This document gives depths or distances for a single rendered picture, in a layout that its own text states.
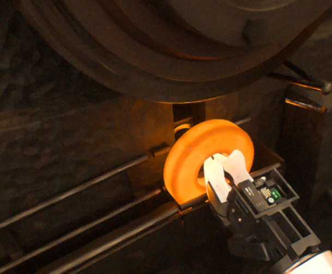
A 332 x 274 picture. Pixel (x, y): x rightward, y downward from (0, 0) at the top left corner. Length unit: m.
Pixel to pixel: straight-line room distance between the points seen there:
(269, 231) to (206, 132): 0.16
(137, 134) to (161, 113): 0.05
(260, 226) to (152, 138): 0.22
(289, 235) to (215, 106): 0.25
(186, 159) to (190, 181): 0.05
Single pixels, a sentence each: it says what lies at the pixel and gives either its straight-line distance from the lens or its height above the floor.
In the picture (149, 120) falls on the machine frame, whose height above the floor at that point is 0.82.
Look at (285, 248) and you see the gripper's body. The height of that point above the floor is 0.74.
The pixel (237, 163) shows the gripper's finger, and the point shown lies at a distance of 0.57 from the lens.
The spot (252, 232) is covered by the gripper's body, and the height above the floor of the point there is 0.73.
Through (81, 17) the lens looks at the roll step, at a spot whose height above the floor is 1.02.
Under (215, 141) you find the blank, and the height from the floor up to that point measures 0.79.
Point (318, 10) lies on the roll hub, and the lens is 0.44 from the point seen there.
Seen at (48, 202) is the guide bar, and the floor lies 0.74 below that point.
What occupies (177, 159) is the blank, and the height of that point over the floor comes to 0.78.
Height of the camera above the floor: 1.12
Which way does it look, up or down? 34 degrees down
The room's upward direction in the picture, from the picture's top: 5 degrees counter-clockwise
